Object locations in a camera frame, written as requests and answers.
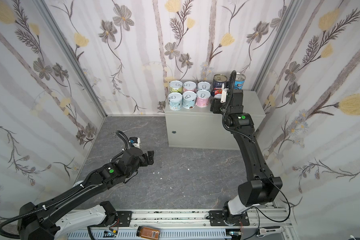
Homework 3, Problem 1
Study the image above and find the blue label can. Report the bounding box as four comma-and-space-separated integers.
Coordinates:
234, 73, 246, 90

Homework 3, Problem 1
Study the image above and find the red dark label can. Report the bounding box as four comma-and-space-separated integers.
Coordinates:
211, 74, 228, 96

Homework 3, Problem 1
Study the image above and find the pink label can back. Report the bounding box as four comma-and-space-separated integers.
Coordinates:
196, 90, 211, 108

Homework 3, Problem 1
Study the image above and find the pink label can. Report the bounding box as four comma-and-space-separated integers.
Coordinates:
196, 90, 211, 108
183, 81, 197, 93

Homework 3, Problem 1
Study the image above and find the teal can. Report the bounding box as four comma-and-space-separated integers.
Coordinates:
197, 82, 211, 92
183, 91, 197, 109
169, 92, 183, 111

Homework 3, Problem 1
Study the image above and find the pink label can front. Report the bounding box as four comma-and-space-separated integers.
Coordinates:
183, 81, 197, 93

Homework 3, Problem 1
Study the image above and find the green label can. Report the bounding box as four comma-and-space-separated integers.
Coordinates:
169, 81, 183, 94

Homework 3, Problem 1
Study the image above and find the orange label can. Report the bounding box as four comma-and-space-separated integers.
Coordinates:
214, 94, 222, 100

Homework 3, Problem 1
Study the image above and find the yellow label can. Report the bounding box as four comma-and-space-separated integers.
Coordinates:
73, 181, 83, 187

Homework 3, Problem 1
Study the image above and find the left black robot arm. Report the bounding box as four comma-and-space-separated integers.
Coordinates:
0, 131, 154, 240

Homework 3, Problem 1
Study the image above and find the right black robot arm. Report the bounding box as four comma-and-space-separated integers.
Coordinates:
212, 71, 283, 224

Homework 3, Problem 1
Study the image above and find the grey metal cabinet box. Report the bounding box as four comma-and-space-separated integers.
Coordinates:
164, 87, 266, 151

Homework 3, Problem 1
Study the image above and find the orange brown bottle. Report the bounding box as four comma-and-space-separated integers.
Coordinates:
137, 226, 161, 240

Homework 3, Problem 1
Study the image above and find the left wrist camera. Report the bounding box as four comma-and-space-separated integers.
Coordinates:
129, 137, 141, 148

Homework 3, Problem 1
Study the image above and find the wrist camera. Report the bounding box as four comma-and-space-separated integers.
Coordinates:
221, 83, 229, 104
129, 137, 141, 148

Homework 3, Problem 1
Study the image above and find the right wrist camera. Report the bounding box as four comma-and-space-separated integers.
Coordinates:
221, 83, 229, 104

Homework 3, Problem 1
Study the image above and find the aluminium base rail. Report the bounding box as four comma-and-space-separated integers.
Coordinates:
61, 208, 297, 240

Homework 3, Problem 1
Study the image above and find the white handled tool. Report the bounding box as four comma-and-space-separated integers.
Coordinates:
256, 226, 285, 238

